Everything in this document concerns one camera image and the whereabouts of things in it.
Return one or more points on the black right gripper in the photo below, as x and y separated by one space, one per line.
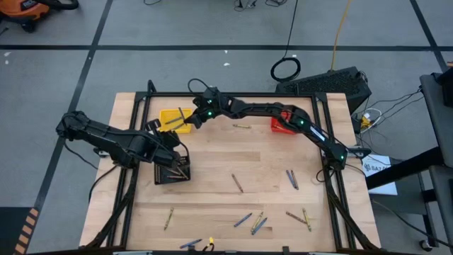
212 106

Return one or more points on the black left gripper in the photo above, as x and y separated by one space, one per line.
171 150

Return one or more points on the blue crayon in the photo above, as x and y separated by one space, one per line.
261 224
190 243
242 219
182 115
290 178
178 126
171 121

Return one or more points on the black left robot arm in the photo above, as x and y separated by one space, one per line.
106 138

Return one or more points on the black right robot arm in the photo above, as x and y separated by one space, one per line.
265 108

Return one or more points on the yellow plastic basket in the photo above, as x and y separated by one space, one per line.
166 129

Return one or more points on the black plastic basket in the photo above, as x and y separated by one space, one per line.
163 179

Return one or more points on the red plastic basket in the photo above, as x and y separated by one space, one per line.
283 131

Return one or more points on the small yellow clip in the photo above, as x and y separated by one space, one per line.
211 240

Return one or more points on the green crayon right edge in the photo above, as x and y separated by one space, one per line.
257 221

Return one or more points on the black perforated computer case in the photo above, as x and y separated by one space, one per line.
325 85

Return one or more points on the yellow plug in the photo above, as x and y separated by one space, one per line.
364 123

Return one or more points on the black orange striped mat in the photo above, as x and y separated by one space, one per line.
10 230

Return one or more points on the white printed paper sheet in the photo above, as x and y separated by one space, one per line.
375 166

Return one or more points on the orange shop vacuum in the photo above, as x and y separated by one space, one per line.
21 8

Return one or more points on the black metal beam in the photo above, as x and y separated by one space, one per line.
407 168

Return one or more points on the grey metal cart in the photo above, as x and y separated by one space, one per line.
437 117

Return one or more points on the black box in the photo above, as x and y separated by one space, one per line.
446 85

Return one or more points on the black caster wheel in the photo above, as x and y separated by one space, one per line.
423 245

